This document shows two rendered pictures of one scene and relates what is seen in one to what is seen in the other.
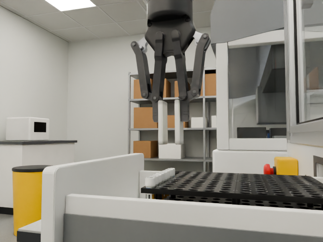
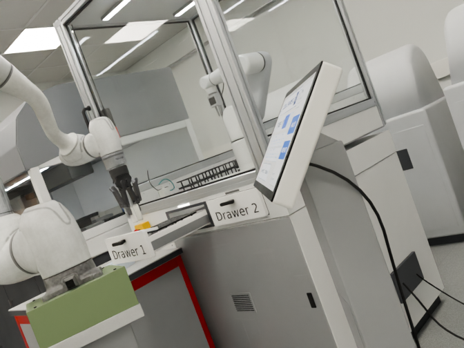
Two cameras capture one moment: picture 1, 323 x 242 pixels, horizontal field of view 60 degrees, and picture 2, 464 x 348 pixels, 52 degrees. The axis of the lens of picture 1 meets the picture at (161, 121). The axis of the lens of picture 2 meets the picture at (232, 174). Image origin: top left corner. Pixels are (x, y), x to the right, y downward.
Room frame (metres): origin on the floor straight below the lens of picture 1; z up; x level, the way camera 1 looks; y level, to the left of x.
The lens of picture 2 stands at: (-0.85, 1.49, 1.09)
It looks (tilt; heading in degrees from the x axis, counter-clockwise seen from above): 3 degrees down; 298
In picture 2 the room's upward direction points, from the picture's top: 20 degrees counter-clockwise
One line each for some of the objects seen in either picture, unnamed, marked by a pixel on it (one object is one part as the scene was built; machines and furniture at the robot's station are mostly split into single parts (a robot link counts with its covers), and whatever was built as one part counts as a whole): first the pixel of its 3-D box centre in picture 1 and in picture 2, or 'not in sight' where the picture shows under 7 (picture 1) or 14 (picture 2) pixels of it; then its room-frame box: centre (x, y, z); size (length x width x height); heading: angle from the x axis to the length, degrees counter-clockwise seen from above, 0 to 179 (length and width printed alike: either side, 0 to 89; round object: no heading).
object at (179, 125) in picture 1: (179, 122); (137, 212); (0.45, -0.03, 0.99); 0.03 x 0.01 x 0.07; 163
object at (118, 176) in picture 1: (107, 192); (128, 247); (0.46, 0.09, 0.87); 0.29 x 0.02 x 0.11; 164
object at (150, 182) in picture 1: (150, 196); not in sight; (0.35, 0.01, 0.89); 0.01 x 0.01 x 0.05
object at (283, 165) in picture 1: (284, 172); (143, 230); (0.69, -0.30, 0.88); 0.07 x 0.05 x 0.07; 164
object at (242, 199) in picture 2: not in sight; (236, 207); (0.06, -0.13, 0.87); 0.29 x 0.02 x 0.11; 164
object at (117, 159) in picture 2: not in sight; (114, 160); (0.45, -0.01, 1.22); 0.09 x 0.09 x 0.06
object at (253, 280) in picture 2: not in sight; (293, 272); (0.18, -0.67, 0.40); 1.03 x 0.95 x 0.80; 164
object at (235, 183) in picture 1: (237, 203); (167, 230); (0.40, -0.11, 0.87); 0.22 x 0.18 x 0.06; 74
